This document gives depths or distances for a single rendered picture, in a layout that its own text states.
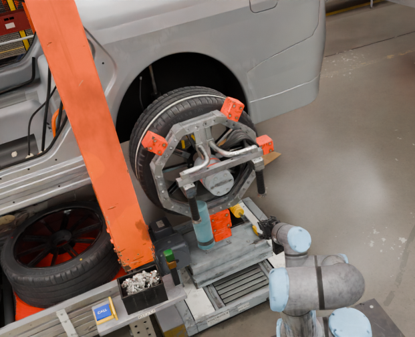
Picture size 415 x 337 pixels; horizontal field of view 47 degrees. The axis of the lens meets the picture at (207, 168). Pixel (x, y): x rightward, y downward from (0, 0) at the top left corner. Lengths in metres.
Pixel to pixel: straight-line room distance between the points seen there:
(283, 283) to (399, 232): 1.96
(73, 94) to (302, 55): 1.47
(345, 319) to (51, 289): 1.48
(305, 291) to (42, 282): 1.62
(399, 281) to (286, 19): 1.58
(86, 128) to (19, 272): 1.03
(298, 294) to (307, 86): 1.86
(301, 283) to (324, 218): 1.99
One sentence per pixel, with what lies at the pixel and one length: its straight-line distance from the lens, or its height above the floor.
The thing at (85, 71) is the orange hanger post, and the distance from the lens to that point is 1.88.
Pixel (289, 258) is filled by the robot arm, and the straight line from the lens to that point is 1.89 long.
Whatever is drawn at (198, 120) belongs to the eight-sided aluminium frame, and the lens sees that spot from 2.24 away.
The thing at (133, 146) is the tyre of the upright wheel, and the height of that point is 1.00.
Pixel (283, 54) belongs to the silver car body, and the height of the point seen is 1.12.
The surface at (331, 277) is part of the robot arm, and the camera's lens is 1.32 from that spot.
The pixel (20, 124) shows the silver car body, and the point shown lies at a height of 0.89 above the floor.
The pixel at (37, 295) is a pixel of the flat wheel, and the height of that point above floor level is 0.39.
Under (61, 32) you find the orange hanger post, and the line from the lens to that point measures 1.84.
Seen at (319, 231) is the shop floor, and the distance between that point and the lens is 3.19.
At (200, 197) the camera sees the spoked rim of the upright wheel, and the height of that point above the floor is 0.62.
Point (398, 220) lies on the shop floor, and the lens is 3.29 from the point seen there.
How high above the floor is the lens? 2.13
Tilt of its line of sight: 33 degrees down
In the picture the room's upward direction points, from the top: 11 degrees counter-clockwise
